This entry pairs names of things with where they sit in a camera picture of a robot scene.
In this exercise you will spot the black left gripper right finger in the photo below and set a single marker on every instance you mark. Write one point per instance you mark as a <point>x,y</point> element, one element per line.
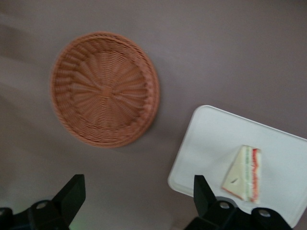
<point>216,213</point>

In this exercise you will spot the triangular sandwich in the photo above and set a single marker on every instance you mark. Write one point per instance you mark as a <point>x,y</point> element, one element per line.
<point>239,177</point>

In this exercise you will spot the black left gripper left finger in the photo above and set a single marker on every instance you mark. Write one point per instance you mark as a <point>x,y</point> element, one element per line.
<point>60,208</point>

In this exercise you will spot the round brown wicker basket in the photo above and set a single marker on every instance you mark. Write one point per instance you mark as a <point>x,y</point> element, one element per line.
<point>103,91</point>

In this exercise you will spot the beige rectangular tray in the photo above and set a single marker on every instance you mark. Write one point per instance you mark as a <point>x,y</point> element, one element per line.
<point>216,139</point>

